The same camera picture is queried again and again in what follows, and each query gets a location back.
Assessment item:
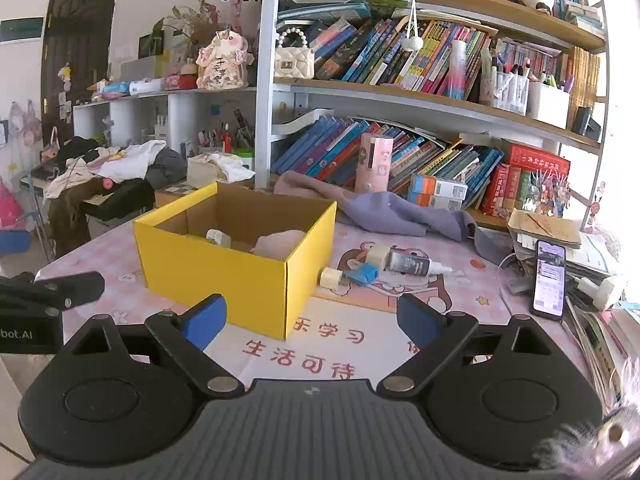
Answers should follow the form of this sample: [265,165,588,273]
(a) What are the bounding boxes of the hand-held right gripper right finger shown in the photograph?
[375,293,572,398]

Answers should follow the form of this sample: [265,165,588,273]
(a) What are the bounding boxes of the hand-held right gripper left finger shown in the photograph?
[54,294,246,401]

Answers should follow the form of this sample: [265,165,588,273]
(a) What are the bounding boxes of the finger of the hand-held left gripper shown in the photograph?
[0,271,106,311]

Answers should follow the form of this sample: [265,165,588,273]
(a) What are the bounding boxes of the yellow cardboard box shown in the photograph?
[133,182,338,342]

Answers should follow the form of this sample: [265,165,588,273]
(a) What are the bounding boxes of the glue bottle with white nozzle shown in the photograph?
[387,250,454,277]

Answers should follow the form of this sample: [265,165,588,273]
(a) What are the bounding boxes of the small blue block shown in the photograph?
[349,262,380,286]

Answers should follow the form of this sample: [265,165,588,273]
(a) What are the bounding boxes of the white charger plug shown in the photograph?
[319,267,347,292]

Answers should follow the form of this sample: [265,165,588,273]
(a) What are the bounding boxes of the pink plush pig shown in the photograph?
[249,229,307,261]

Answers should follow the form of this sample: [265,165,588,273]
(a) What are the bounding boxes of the pink and purple cloth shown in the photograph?
[273,170,502,262]

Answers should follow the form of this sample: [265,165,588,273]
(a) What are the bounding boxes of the orange and white box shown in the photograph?
[407,193,464,211]
[410,175,469,200]

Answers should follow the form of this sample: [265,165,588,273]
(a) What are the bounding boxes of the chessboard box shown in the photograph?
[154,180,217,209]

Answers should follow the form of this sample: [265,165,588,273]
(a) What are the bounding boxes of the black smartphone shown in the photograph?
[530,240,568,322]

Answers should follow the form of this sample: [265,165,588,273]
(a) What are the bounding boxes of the pile of clothes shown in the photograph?
[44,137,189,197]

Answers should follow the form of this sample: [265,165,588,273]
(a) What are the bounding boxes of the cream tissue box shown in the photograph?
[185,152,256,191]

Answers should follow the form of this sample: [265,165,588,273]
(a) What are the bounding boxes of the red dictionary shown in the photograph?
[480,165,512,214]

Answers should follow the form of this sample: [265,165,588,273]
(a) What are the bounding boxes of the tan cardboard envelopes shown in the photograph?
[507,208,584,250]

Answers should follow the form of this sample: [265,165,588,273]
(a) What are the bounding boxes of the pile of papers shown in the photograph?
[509,244,627,288]

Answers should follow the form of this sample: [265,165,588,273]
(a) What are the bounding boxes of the colourful character stand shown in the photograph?
[522,169,571,219]

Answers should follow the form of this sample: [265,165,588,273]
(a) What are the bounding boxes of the white power adapter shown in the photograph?
[577,276,627,311]

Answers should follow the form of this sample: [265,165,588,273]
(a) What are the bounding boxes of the stack of textbooks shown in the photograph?
[564,304,640,412]

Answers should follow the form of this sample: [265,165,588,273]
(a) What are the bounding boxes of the white side shelf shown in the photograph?
[72,87,259,162]

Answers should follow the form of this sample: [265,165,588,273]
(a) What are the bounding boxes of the row of blue books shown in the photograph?
[272,115,504,207]

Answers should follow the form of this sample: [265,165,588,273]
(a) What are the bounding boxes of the red boxed book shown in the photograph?
[502,142,571,177]

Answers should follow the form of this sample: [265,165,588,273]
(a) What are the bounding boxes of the white and wood bookshelf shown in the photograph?
[254,0,612,234]

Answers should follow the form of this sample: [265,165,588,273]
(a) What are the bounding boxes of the dark wooden door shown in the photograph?
[40,0,124,147]

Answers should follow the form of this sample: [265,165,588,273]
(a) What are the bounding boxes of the clear pen holder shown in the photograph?
[492,57,530,116]

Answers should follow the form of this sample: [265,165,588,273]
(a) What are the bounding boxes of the white storage box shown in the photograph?
[527,80,571,130]

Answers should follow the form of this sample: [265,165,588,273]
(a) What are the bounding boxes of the small black box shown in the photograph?
[571,105,604,142]

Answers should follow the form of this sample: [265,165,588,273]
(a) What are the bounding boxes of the pink cat figurine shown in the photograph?
[195,29,250,92]

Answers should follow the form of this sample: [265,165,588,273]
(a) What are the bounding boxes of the row of colourful books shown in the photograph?
[309,2,494,102]

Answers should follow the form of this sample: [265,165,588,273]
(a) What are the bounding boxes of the white quilted handbag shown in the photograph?
[273,27,316,80]

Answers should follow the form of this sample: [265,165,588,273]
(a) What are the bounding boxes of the white hanging pompom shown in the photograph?
[402,0,426,52]

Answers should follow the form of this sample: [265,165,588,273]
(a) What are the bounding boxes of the dried flower bouquet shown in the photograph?
[149,0,237,62]

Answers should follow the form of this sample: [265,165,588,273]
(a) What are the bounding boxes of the white cable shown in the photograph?
[497,252,532,312]

